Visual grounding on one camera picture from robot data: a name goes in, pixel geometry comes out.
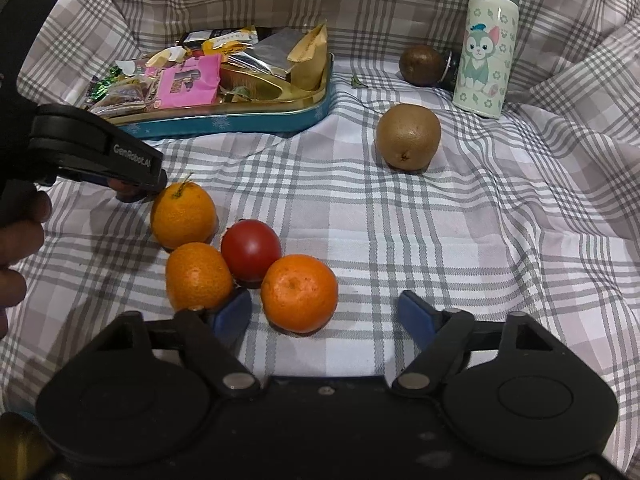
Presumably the orange mandarin front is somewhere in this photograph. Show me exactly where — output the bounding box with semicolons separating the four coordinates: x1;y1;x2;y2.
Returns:
260;255;338;335

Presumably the red tomato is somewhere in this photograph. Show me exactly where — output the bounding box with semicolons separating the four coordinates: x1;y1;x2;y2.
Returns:
220;219;282;284

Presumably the orange mandarin with stem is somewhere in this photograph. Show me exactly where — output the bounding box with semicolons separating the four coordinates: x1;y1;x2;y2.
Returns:
150;178;217;250

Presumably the person's left hand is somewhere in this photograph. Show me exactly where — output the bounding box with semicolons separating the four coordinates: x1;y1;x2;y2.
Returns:
1;188;52;338

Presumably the orange mandarin middle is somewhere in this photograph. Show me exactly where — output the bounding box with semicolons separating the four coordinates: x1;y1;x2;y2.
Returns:
165;242;234;312

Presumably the green foil candy wrapper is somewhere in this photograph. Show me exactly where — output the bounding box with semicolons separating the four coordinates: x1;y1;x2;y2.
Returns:
85;65;124;105

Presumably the plaid grey sofa cover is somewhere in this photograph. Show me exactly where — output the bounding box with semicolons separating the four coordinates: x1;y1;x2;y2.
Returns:
18;0;639;476

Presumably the pink snack packet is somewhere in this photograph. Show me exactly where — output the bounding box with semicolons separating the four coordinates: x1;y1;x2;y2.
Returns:
153;54;221;110

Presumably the brown kiwi fruit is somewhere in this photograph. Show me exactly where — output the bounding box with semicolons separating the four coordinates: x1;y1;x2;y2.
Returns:
375;103;442;172

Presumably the teal gold snack tin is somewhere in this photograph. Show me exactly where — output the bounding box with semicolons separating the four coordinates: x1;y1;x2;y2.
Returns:
111;54;334;140

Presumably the yellow pastry packet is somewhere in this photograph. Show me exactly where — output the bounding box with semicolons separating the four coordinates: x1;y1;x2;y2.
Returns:
201;26;259;55

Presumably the silver foil snack packet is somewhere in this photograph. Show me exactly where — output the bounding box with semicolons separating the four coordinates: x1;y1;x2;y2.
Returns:
228;27;304;80

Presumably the black small object behind bottle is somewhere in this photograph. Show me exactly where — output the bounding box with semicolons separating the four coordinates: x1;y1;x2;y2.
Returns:
438;50;460;91

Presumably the small green leaf scrap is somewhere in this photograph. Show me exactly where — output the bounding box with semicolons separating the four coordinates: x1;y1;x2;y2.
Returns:
350;75;368;89

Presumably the dark brown round fruit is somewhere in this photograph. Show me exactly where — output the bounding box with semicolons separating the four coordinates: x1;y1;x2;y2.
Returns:
399;44;446;87

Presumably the tan paper snack bag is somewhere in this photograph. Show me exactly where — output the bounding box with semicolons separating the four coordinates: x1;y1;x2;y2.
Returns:
288;22;328;91

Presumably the cat print thermos bottle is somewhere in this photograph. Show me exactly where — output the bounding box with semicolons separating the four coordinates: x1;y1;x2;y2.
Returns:
452;0;520;118

